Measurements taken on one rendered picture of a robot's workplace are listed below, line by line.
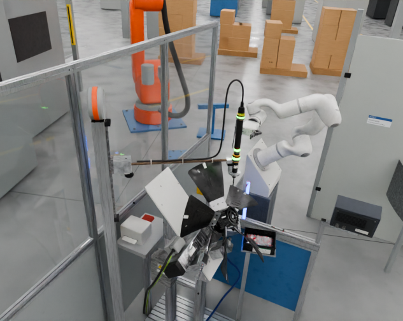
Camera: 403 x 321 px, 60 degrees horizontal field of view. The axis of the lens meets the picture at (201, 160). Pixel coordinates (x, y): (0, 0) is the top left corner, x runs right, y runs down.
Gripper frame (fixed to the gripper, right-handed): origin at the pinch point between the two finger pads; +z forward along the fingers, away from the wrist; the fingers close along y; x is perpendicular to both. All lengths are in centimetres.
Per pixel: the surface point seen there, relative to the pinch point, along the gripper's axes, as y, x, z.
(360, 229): -75, -56, -20
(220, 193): 6.1, -34.3, 14.3
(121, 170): 50, -12, 49
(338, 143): -49, -71, -167
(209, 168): 16.4, -23.0, 8.3
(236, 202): -0.7, -46.6, 2.6
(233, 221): -6, -44, 23
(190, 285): 18, -106, 27
